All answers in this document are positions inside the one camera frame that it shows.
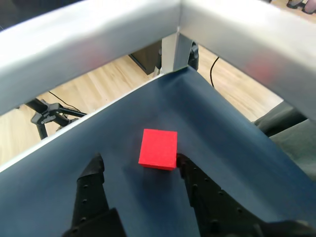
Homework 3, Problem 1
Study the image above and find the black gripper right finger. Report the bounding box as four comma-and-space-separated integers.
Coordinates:
175, 153, 316, 237

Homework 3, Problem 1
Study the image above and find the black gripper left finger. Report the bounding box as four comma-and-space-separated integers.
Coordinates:
61, 152, 127, 237

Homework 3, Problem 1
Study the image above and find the red cube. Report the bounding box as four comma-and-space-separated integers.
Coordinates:
138, 128, 178, 171

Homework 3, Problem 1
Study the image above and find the black tripod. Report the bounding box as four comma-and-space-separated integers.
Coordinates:
24, 97, 88, 141

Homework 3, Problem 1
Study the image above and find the dark blue-grey mat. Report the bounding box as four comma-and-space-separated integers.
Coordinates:
0, 66, 316, 237

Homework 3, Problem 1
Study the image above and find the dark green seat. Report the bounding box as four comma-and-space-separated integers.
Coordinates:
253, 100, 316, 180

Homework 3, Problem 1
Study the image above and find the dark floor cabinet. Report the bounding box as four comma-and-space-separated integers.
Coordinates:
127, 41, 164, 76

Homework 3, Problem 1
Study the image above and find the thin black floor cable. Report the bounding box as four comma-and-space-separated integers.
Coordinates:
47, 90, 78, 110
209, 55, 221, 87

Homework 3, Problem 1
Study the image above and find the silver metal table frame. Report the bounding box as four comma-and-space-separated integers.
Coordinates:
0, 0, 316, 119

